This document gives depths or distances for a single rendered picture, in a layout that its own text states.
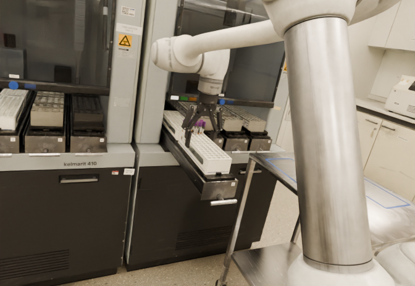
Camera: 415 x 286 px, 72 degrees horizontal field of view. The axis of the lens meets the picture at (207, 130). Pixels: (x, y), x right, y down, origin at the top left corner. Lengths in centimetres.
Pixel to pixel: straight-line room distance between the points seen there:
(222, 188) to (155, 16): 74
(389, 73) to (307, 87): 360
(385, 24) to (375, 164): 152
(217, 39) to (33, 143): 79
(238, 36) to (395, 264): 62
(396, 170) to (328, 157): 278
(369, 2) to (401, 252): 45
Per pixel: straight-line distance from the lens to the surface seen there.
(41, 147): 126
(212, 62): 102
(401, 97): 322
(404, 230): 110
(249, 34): 82
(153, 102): 133
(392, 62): 406
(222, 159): 101
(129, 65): 127
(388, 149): 325
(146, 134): 137
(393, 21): 377
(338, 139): 46
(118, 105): 130
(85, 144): 125
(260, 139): 155
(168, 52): 95
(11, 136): 125
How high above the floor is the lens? 126
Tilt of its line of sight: 18 degrees down
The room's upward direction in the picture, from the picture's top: 11 degrees clockwise
